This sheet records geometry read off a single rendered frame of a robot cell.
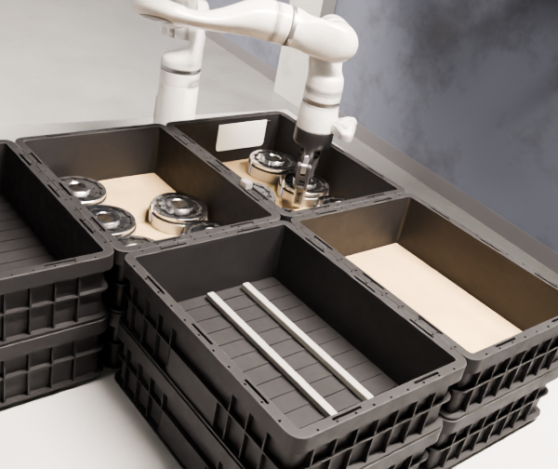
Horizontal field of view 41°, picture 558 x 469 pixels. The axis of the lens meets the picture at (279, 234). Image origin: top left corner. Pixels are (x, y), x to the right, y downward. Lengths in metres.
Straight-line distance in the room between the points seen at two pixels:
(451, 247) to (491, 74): 2.26
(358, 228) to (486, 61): 2.32
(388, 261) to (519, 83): 2.19
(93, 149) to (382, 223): 0.55
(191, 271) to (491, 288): 0.52
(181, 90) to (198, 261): 0.68
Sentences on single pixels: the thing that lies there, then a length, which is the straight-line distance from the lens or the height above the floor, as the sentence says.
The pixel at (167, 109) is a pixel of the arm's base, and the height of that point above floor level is 0.86.
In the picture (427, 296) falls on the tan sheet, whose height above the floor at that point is 0.83.
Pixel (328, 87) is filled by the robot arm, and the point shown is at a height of 1.08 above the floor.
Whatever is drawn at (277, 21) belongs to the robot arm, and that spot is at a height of 1.19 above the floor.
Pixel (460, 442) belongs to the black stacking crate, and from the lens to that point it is 1.19.
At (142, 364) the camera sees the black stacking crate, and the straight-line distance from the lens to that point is 1.09.
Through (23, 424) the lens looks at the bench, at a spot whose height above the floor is 0.70.
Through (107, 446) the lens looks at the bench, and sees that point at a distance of 1.12.
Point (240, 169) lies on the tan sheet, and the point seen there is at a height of 0.83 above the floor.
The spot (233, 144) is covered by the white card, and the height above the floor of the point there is 0.87.
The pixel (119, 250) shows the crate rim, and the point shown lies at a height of 0.93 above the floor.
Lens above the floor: 1.50
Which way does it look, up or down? 29 degrees down
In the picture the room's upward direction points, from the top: 12 degrees clockwise
